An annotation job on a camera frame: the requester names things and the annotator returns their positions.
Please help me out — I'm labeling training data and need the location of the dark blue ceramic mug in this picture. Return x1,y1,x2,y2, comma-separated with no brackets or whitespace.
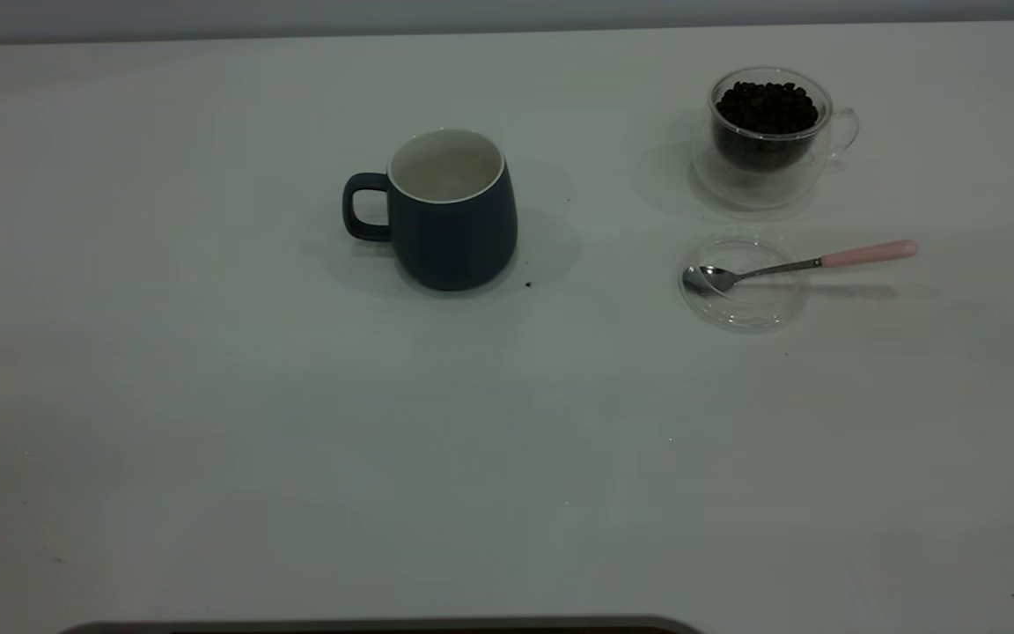
342,129,519,292

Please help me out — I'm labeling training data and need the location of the metal spoon with pink handle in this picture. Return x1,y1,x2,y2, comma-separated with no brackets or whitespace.
683,240,920,297

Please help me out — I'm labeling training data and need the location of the double-walled glass cup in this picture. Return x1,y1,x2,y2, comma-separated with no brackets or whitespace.
690,66,861,210

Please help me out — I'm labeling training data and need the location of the pile of coffee beans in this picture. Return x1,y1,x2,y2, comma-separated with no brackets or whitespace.
716,81,820,136

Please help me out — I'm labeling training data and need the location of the clear glass round dish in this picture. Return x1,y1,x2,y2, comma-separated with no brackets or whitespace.
679,231,809,333

